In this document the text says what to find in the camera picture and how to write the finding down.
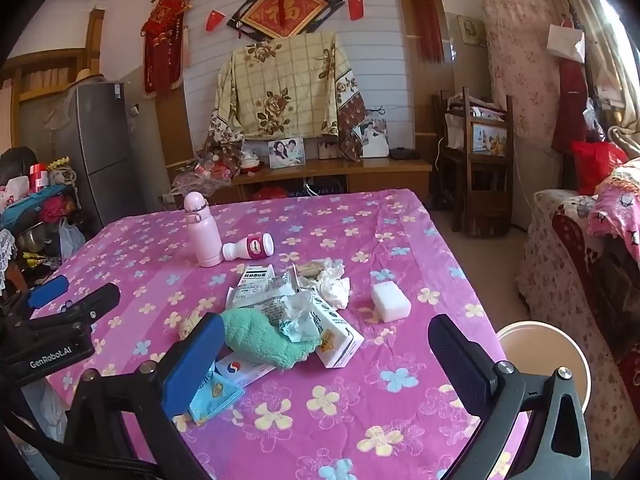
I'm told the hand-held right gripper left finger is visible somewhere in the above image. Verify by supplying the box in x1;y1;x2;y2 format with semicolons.
60;312;226;480

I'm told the white paper bag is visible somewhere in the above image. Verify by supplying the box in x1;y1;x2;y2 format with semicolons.
546;23;586;65

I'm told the framed wall picture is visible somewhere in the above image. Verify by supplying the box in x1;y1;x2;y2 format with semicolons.
457;15;489;47

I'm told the white packet red-blue circle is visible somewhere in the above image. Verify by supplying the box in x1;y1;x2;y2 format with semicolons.
215;357;276;389

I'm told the pink floral tablecloth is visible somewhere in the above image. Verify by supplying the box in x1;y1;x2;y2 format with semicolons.
30;189;532;480

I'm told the green white medicine box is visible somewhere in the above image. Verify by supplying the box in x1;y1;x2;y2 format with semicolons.
235;264;276;292

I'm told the crumpled pale paper wad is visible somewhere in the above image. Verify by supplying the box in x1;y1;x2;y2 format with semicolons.
279;292;322;344

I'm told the wooden media cabinet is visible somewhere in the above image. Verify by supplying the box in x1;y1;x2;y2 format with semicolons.
165;157;434;207

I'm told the couple photo frame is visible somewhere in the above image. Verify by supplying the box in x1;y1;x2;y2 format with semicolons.
268;137;306;169

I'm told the beige floral cloth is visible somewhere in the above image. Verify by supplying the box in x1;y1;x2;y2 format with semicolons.
200;31;369;162

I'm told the pink insulated bottle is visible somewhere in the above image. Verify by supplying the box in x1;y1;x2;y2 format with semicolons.
183;191;224;268

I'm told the dark wooden chair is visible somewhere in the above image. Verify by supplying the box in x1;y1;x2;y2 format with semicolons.
432;87;515;239

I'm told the white orange carton box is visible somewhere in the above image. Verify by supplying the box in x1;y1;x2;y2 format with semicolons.
300;292;365;369

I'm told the straw hat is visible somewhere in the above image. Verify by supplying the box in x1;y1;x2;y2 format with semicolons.
70;68;106;86

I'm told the red plastic bag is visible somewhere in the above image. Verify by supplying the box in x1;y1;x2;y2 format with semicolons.
571;141;629;196

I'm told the white foam block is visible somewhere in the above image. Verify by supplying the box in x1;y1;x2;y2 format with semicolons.
370;281;412;322

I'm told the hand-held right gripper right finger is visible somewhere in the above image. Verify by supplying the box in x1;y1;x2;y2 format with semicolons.
427;314;606;480

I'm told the red hanging banner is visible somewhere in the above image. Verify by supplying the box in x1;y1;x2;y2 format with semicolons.
141;0;193;97

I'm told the blue plastic packet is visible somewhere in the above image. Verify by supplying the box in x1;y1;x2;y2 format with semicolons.
187;365;244;424

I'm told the white bottle magenta label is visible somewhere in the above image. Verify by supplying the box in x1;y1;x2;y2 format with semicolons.
222;233;275;262

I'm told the red hanging garment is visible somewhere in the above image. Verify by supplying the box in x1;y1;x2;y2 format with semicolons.
552;57;589;154

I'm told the white printed foil wrapper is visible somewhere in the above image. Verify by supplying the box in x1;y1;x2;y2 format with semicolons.
226;270;302;327

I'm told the sofa with floral cover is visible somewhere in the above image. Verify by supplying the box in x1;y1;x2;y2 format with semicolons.
517;157;640;461

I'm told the wedding photo print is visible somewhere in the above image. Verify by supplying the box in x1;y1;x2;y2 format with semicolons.
352;117;390;159

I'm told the red diamond wall ornament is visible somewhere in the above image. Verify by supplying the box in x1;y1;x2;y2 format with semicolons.
226;0;345;42

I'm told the green fluffy towel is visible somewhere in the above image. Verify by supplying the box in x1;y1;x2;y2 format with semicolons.
220;308;323;370

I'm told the rolled floral mattress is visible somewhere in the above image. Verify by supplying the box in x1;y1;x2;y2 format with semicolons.
482;0;571;234

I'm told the crinkled plastic packet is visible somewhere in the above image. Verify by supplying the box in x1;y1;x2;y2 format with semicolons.
294;261;327;281

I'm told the pink printed blanket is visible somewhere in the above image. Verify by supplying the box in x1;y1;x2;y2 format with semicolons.
587;160;640;247

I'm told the white round bin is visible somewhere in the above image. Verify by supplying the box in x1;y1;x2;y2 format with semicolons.
496;321;592;412

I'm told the grey refrigerator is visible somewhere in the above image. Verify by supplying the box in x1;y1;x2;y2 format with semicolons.
52;80;147;232

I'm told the large red knot ornament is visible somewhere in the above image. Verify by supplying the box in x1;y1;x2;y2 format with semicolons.
379;0;453;64

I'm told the printed cardboard box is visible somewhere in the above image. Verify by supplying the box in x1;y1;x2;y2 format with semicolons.
472;122;511;156

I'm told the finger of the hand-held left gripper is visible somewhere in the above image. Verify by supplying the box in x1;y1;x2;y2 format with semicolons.
29;282;121;332
27;275;69;310

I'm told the crumpled white tissue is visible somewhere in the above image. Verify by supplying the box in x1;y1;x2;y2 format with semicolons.
315;258;352;309

